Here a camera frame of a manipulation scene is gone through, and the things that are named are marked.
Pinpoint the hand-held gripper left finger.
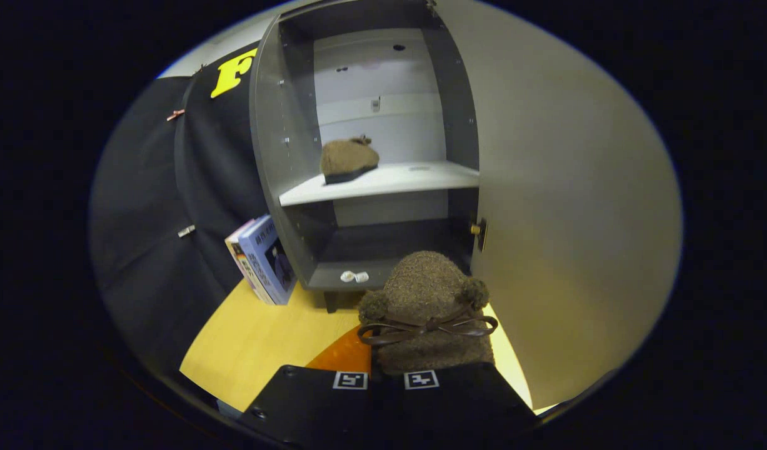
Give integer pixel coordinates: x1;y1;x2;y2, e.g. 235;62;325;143
239;325;378;450

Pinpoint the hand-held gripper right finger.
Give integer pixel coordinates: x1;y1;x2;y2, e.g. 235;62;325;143
378;362;537;450

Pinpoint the brown fuzzy shoe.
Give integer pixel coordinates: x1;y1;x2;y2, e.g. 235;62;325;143
357;251;499;376
320;134;381;186

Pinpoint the beige shoe cabinet door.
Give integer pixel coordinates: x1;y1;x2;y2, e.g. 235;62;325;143
433;0;684;410

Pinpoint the white cabinet shelf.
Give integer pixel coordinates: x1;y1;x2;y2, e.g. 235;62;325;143
278;161;481;208

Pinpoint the blue book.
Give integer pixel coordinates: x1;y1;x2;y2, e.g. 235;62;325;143
238;216;298;306

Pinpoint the black backdrop cloth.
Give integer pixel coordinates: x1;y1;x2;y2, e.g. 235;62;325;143
89;47;278;376

